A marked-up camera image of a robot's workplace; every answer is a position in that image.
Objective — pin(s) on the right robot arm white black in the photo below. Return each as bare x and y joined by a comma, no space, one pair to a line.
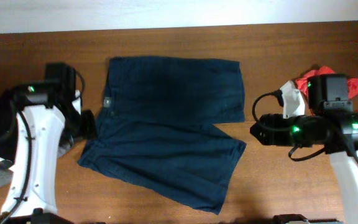
323,122

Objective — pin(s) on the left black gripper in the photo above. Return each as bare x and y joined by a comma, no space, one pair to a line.
90,131

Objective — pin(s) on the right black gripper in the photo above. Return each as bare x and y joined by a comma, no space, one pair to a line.
271,124

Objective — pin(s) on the red mesh garment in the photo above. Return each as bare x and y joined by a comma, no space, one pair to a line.
302,83

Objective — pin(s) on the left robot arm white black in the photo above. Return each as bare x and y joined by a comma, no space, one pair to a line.
45,115

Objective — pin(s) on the navy blue shorts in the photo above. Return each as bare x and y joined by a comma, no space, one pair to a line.
159,127

